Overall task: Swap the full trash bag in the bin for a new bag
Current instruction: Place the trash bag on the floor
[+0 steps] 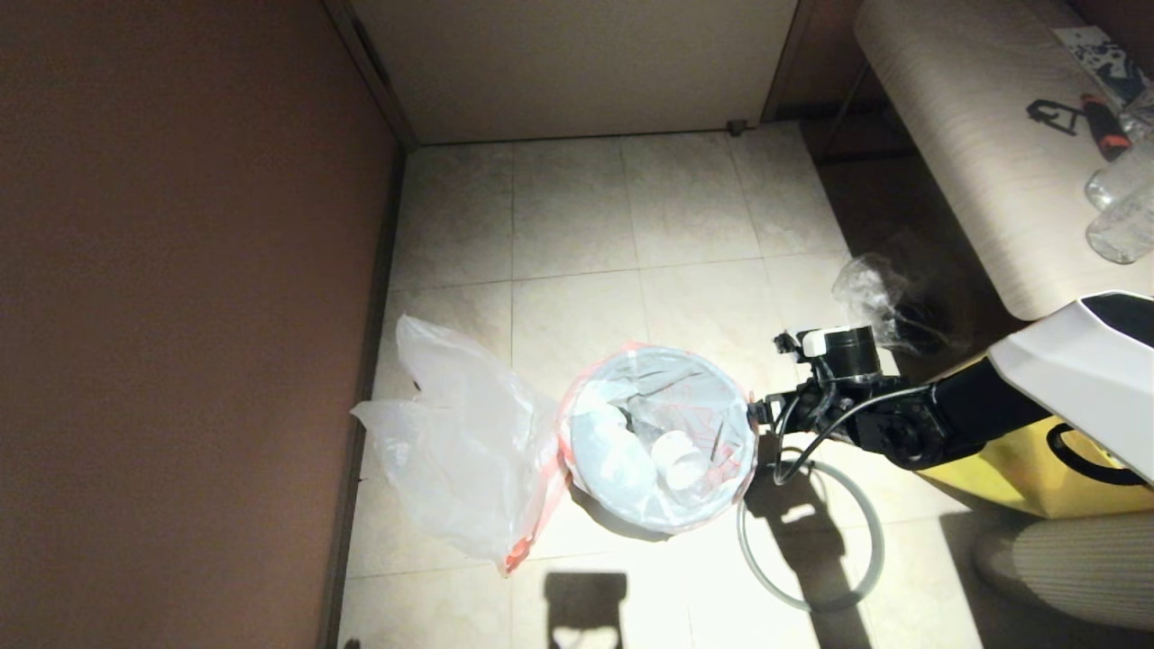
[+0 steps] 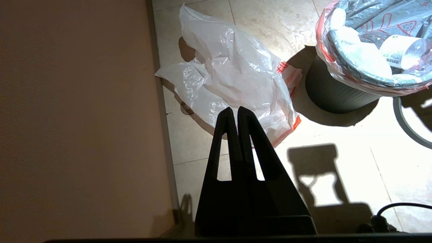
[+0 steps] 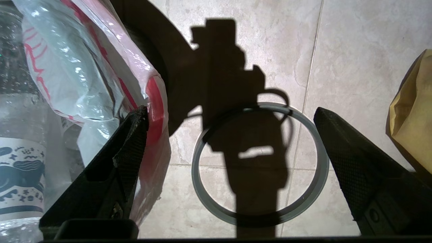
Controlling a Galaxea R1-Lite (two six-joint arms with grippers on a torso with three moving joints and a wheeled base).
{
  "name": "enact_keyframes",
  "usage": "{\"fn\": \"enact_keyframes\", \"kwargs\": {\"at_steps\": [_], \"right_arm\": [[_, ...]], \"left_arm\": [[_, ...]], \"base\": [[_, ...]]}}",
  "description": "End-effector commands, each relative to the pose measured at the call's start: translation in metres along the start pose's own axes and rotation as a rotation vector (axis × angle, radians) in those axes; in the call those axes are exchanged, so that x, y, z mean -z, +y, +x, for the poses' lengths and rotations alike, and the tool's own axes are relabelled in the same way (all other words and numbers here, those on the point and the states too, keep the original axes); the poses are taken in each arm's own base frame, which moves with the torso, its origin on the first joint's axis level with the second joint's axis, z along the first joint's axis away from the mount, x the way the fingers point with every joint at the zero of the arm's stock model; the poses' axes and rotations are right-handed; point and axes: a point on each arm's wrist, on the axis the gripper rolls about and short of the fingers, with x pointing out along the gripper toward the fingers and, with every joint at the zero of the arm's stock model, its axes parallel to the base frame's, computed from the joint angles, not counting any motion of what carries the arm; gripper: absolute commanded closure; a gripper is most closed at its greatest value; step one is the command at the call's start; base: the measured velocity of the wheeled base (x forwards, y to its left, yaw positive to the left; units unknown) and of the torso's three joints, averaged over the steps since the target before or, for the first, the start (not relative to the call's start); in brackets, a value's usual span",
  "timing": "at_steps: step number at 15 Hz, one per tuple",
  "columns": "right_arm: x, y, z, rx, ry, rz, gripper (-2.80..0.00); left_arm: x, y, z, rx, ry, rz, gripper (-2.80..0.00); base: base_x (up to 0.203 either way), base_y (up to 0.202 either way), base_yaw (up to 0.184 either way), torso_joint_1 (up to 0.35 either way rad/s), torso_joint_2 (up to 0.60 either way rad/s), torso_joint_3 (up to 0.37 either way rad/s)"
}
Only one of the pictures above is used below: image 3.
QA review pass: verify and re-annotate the yellow fabric tote bag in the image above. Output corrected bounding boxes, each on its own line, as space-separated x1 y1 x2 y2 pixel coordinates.
386 49 432 176

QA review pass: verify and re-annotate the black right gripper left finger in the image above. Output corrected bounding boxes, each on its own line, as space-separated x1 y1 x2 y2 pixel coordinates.
39 105 149 237

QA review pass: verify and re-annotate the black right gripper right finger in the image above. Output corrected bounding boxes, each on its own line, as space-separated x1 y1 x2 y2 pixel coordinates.
313 107 432 237

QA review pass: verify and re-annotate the labelled clear plastic bottle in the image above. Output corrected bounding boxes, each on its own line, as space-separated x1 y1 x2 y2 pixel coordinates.
0 7 75 243

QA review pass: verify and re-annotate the white red-printed trash bag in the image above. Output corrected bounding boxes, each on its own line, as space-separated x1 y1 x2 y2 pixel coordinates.
12 0 171 227

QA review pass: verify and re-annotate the grey bin rim ring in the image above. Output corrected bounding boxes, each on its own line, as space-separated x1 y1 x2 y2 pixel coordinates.
191 102 329 226

